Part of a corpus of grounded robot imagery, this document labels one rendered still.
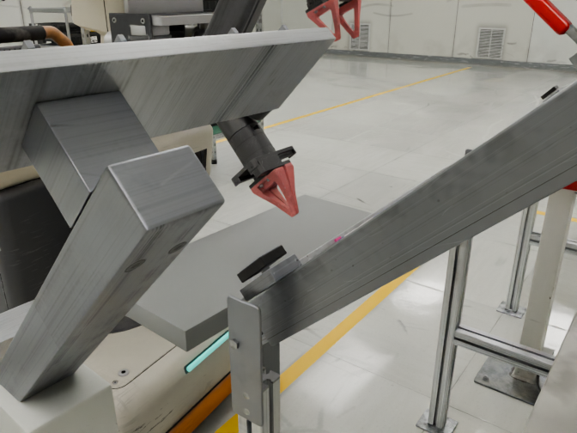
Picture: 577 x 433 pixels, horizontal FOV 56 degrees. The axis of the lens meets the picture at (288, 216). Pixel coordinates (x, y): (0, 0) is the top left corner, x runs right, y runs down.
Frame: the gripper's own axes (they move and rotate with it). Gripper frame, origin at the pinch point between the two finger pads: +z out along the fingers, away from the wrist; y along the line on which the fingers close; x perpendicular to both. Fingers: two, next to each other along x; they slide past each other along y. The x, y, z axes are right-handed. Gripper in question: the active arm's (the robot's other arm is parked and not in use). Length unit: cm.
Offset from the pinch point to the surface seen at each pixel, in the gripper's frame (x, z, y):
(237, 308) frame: -6.9, 8.4, -24.9
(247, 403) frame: 1.0, 18.7, -24.8
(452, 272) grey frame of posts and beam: 12, 28, 50
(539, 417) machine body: -20.7, 37.8, -6.3
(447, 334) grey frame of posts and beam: 23, 42, 51
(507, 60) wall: 198, -95, 858
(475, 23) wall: 206, -175, 857
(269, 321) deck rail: -5.3, 11.7, -20.5
